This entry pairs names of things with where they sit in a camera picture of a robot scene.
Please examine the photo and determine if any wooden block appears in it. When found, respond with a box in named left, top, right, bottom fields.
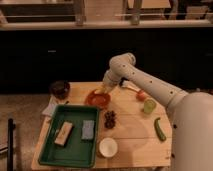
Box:
left=54, top=122, right=73, bottom=146

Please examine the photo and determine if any green apple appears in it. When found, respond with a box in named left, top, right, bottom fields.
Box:
left=143, top=99, right=156, bottom=114

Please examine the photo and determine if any dark brown bowl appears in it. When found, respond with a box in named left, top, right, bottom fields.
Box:
left=49, top=80, right=70, bottom=100

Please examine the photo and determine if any red tomato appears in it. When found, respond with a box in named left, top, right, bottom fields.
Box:
left=136, top=90, right=147, bottom=101

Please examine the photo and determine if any green cucumber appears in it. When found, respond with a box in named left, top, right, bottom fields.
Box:
left=154, top=117, right=166, bottom=142

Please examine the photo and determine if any purple grapes bunch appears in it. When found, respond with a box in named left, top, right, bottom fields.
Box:
left=104, top=111, right=116, bottom=129

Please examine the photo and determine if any blue sponge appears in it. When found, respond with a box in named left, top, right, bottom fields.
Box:
left=82, top=120, right=95, bottom=140

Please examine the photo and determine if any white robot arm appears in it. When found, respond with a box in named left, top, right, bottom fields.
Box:
left=103, top=53, right=213, bottom=171

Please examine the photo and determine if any yellow banana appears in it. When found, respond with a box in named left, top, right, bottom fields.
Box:
left=94, top=86, right=106, bottom=94

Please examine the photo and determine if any green plastic tray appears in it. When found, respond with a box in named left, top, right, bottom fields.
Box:
left=38, top=105, right=100, bottom=168

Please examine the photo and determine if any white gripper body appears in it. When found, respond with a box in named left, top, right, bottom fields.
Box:
left=103, top=71, right=117, bottom=91

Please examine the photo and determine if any white cloth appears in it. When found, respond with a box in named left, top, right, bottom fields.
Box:
left=41, top=95, right=69, bottom=118

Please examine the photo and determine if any black chair frame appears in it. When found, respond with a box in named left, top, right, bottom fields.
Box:
left=0, top=118, right=16, bottom=171

